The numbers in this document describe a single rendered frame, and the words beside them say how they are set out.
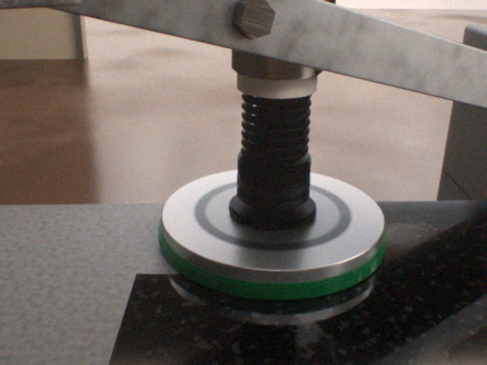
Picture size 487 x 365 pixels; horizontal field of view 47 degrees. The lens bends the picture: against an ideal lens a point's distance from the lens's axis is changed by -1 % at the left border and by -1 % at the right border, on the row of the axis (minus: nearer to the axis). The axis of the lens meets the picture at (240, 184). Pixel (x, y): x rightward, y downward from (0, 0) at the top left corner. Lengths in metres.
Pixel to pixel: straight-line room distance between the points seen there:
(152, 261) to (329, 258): 0.16
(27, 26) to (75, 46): 0.44
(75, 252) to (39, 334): 0.12
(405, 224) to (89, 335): 0.33
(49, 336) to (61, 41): 5.00
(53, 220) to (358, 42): 0.35
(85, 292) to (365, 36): 0.31
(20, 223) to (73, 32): 4.77
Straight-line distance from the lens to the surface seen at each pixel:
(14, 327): 0.47
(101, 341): 0.44
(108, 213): 0.62
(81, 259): 0.54
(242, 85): 0.49
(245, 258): 0.47
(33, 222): 0.62
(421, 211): 0.64
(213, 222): 0.53
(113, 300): 0.48
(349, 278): 0.49
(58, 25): 5.38
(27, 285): 0.52
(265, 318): 0.45
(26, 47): 5.49
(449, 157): 1.76
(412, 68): 0.51
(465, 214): 0.65
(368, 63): 0.48
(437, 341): 0.46
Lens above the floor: 1.08
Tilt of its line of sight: 24 degrees down
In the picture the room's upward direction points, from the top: 1 degrees clockwise
